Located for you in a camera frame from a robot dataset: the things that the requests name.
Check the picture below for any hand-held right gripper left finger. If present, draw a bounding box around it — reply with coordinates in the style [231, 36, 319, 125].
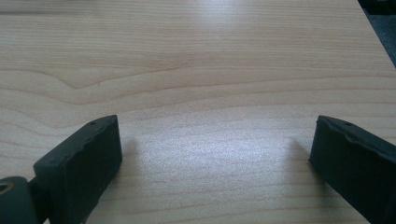
[33, 114, 123, 224]

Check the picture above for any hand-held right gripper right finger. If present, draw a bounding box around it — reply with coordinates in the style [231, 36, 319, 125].
[308, 115, 396, 224]

